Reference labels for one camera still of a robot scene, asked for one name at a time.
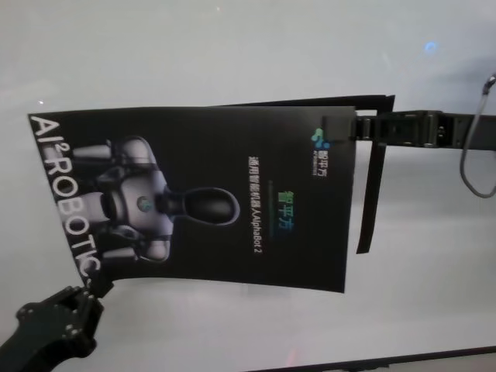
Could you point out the dark table edge trim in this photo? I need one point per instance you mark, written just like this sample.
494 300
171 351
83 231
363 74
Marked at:
465 355

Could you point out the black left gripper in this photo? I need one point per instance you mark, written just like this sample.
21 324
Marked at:
58 325

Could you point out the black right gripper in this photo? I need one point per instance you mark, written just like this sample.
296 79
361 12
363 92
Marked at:
426 129

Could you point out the black tape frame outline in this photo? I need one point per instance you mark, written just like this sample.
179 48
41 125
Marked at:
372 193

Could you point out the black robot print poster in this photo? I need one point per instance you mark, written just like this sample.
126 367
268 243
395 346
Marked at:
213 193

